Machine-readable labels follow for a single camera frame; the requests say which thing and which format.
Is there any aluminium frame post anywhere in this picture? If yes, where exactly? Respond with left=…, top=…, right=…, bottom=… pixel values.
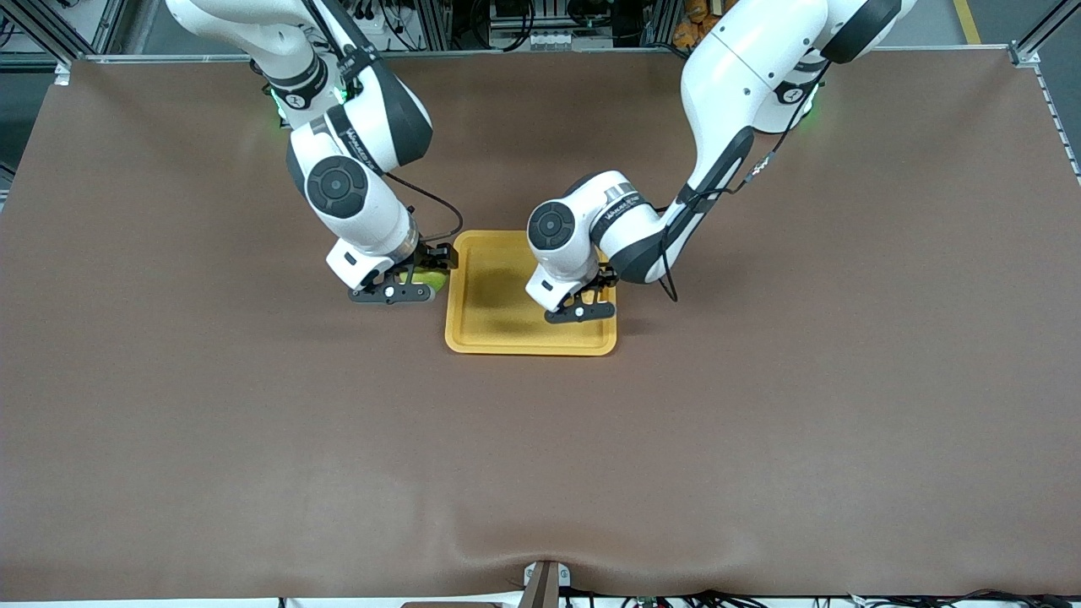
left=639, top=0, right=676, bottom=47
left=418, top=0, right=457, bottom=52

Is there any long silver table edge rail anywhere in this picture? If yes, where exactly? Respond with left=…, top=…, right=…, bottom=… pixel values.
left=55, top=49, right=1014, bottom=65

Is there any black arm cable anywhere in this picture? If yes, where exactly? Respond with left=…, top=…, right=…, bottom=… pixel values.
left=659, top=63, right=833, bottom=303
left=304, top=0, right=464, bottom=246

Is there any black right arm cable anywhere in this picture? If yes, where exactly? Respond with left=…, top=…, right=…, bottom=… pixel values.
left=304, top=0, right=464, bottom=246

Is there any yellow plastic tray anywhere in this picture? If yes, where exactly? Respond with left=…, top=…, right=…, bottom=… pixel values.
left=445, top=230, right=617, bottom=356

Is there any brown post with metal clamp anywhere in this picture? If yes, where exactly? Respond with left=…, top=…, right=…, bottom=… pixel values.
left=522, top=560, right=572, bottom=608

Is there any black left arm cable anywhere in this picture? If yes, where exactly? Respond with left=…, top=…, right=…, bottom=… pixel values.
left=659, top=63, right=833, bottom=303

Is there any brown table mat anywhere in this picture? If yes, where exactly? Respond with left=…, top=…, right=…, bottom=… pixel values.
left=0, top=49, right=1081, bottom=602

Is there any pile of orange toy food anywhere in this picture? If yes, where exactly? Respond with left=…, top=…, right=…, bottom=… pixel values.
left=673, top=0, right=729, bottom=47

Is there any white power strip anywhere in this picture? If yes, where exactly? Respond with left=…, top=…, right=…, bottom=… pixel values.
left=365, top=4, right=405, bottom=39

